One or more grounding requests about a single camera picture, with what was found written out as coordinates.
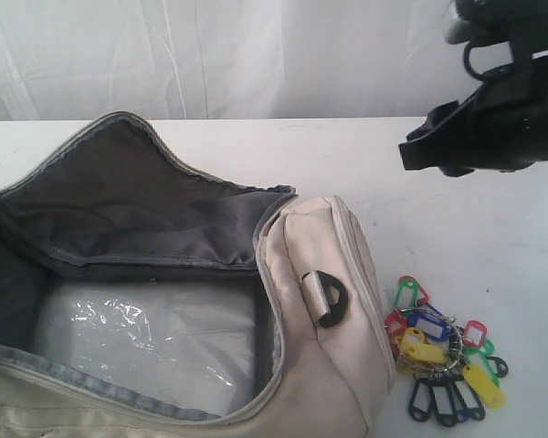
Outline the cream duffel bag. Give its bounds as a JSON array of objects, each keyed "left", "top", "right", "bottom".
[{"left": 0, "top": 111, "right": 395, "bottom": 437}]

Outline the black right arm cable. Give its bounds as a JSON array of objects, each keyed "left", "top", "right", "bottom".
[{"left": 461, "top": 38, "right": 517, "bottom": 83}]

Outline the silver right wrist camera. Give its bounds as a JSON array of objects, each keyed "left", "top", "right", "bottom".
[{"left": 442, "top": 0, "right": 488, "bottom": 46}]

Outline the white backdrop curtain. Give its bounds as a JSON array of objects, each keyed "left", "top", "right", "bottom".
[{"left": 0, "top": 1, "right": 478, "bottom": 120}]

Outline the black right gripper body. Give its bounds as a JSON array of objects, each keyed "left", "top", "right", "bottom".
[{"left": 456, "top": 55, "right": 548, "bottom": 176}]

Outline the black plastic D-ring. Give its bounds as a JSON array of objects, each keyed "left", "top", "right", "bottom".
[{"left": 300, "top": 271, "right": 349, "bottom": 329}]

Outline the colourful key tag bunch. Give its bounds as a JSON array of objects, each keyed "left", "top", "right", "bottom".
[{"left": 385, "top": 276, "right": 509, "bottom": 428}]

